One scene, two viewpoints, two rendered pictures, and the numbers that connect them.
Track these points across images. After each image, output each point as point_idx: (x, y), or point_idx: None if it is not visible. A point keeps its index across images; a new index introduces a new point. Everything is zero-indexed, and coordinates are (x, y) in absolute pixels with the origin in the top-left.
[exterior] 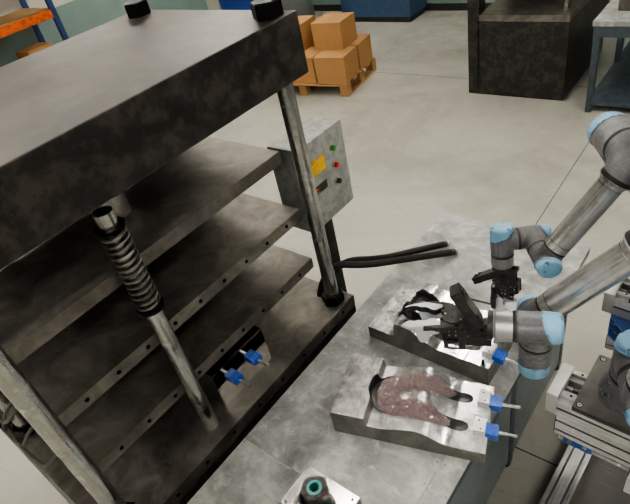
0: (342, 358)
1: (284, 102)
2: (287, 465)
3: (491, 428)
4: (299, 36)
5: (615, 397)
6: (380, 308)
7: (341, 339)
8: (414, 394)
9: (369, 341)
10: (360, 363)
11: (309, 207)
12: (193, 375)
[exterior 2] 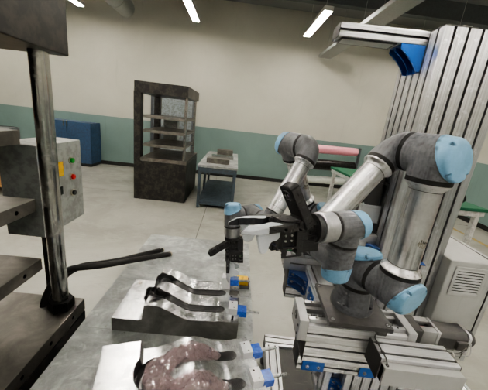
0: (81, 362)
1: (36, 71)
2: None
3: (266, 374)
4: (64, 16)
5: (355, 302)
6: (117, 302)
7: (77, 342)
8: (186, 367)
9: (112, 335)
10: (115, 354)
11: (49, 195)
12: None
